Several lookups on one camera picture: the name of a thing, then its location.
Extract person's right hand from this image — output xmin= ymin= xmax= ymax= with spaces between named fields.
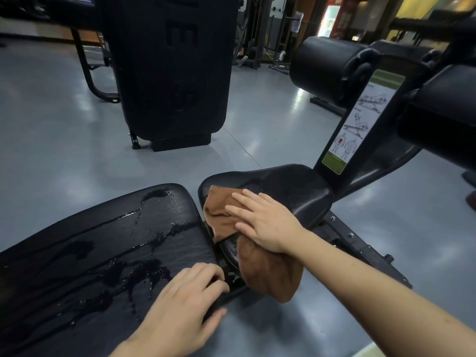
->
xmin=224 ymin=188 xmax=309 ymax=255

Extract person's right forearm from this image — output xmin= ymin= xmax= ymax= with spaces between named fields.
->
xmin=284 ymin=228 xmax=476 ymax=357

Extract brown cleaning cloth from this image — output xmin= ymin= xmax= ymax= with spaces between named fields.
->
xmin=202 ymin=184 xmax=305 ymax=304

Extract black curved machine frame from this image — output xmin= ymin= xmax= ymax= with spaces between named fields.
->
xmin=44 ymin=0 xmax=121 ymax=105

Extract black padded gym bench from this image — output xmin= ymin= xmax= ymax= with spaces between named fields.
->
xmin=0 ymin=9 xmax=476 ymax=357

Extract person's left hand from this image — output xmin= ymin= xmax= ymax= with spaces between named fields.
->
xmin=124 ymin=262 xmax=230 ymax=357

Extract black cable machine rack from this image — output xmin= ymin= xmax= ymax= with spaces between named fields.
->
xmin=232 ymin=0 xmax=309 ymax=75

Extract red lit vending machine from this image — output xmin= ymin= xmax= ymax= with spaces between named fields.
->
xmin=318 ymin=0 xmax=354 ymax=40

